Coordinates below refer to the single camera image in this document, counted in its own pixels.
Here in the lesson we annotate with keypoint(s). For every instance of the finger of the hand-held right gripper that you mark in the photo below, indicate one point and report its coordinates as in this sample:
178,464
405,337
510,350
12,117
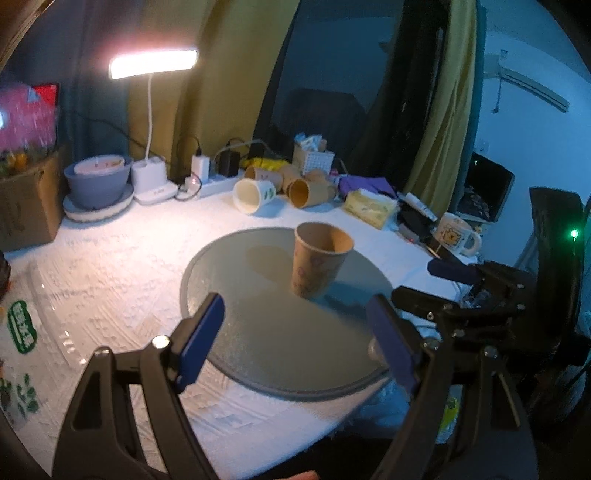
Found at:
452,271
415,300

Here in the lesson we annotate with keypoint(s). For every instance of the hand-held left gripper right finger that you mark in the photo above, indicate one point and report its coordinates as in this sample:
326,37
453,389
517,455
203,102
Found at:
391,344

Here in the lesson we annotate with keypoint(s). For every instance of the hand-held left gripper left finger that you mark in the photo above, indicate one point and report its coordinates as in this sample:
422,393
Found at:
199,344

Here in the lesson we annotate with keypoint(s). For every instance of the brown patterned paper cup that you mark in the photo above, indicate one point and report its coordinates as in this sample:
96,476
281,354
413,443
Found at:
318,263

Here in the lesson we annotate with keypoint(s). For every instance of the plain brown paper cup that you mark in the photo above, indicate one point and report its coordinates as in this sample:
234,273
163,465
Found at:
290,176
317,176
307,193
264,175

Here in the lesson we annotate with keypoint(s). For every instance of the white paper cup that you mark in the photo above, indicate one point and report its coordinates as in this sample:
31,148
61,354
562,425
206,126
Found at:
253,196

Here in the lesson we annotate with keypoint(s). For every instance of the white cartoon mug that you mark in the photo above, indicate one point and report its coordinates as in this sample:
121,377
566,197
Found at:
455,235

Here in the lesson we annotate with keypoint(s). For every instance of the round glass turntable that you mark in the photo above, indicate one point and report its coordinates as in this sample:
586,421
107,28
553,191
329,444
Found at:
272,332

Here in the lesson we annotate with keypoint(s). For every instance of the white tube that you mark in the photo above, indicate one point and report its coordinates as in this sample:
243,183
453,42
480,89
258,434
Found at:
418,205

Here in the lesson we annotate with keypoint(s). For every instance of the black laptop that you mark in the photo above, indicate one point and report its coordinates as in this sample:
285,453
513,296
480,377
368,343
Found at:
489,189

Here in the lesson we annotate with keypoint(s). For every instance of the yellow tissue pack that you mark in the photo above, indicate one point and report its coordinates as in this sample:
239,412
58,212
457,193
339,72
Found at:
369,210

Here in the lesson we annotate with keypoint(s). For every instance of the white textured tablecloth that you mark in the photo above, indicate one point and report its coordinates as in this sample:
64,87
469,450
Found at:
115,277

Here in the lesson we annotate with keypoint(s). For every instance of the purple cloth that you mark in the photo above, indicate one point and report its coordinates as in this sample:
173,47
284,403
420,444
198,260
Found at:
367,186

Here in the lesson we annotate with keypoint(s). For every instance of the yellow curtain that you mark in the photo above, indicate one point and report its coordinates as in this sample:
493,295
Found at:
448,115
184,115

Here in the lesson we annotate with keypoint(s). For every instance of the white power strip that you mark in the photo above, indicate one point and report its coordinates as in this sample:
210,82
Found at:
217,184

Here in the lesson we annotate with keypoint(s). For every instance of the white plate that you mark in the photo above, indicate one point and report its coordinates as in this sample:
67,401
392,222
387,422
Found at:
99,211

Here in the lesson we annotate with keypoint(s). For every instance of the white desk lamp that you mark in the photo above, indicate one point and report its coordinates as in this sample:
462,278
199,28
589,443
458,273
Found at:
152,182

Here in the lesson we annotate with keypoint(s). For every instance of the white woven basket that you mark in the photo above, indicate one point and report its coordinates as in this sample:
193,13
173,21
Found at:
313,161

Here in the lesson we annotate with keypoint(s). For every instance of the white charger plug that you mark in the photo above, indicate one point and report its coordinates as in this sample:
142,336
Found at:
201,166

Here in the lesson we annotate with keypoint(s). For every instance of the green printed plastic bag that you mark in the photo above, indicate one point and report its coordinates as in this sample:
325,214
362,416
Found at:
21,332

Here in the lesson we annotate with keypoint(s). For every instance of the black power adapter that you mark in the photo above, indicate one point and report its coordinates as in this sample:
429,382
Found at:
229,162

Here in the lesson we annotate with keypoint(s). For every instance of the black hanging cloth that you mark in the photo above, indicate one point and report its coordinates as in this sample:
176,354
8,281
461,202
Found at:
406,92

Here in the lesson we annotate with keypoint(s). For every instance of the grey bowl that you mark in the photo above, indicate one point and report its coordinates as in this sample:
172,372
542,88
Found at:
94,184

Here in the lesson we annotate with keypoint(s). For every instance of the yellow packet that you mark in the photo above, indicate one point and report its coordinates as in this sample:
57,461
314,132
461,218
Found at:
268,163

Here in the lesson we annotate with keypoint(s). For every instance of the white air conditioner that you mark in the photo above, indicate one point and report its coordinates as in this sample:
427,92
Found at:
531,81

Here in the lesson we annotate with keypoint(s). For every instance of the cardboard box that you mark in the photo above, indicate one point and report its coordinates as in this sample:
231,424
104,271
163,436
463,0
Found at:
25,207

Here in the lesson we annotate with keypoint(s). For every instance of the pink plastic bag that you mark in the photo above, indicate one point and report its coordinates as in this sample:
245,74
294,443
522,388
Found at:
25,120

